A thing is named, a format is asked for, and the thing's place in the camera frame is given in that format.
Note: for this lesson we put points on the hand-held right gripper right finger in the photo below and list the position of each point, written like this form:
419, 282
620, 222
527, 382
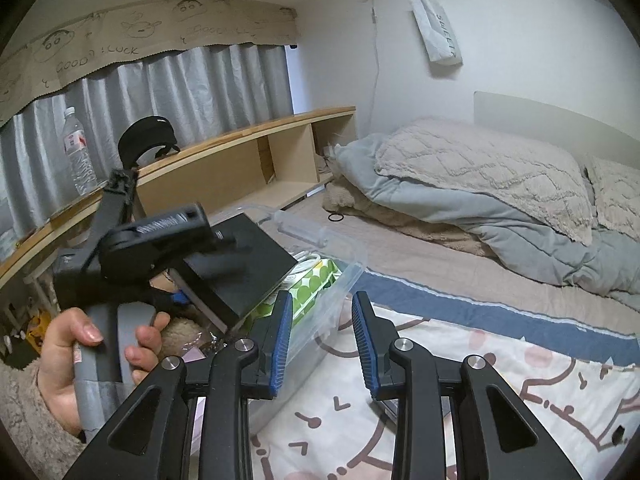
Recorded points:
365, 350

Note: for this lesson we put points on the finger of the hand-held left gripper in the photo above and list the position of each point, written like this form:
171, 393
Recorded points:
210, 260
117, 200

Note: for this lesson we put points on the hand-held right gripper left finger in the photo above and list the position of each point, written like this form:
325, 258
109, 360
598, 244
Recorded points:
280, 345

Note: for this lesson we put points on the large plain black box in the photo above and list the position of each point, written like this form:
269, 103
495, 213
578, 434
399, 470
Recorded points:
267, 265

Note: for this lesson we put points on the clear plastic storage bin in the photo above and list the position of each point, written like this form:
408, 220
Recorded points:
325, 305

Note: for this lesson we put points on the person's left forearm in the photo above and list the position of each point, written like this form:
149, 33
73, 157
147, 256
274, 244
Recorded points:
25, 420

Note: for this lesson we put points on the person's left hand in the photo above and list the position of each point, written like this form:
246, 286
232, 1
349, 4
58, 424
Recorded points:
57, 375

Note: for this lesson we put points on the clear water bottle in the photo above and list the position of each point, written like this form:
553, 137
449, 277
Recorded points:
79, 155

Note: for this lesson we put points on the green patterned packet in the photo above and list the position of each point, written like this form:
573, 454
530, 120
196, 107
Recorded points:
310, 285

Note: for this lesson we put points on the beige fuzzy headband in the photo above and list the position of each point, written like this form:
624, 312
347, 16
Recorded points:
182, 332

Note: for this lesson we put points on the pink packet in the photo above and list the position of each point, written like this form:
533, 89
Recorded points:
195, 353

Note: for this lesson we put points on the wooden shelf unit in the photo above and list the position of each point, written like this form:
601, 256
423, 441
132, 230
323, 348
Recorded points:
225, 160

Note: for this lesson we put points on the grey curtain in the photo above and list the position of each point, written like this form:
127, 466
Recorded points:
175, 95

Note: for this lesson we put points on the beige fuzzy blanket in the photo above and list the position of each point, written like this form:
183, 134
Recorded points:
410, 225

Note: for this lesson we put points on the pink cartoon printed blanket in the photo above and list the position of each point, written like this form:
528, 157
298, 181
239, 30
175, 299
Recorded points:
500, 370

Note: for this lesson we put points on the beige cartoon printed valance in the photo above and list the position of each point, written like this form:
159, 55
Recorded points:
125, 30

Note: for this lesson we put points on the grey-blue duvet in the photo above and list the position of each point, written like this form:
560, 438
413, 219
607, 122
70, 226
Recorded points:
525, 250

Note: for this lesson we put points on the beige textured pillow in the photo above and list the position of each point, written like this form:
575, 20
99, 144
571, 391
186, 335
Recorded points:
617, 195
475, 170

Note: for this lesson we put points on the small black object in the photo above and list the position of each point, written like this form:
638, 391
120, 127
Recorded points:
620, 434

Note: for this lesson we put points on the white headboard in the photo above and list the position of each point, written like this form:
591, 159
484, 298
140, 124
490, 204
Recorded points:
540, 115

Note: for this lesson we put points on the white paper bag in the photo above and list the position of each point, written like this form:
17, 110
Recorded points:
440, 30

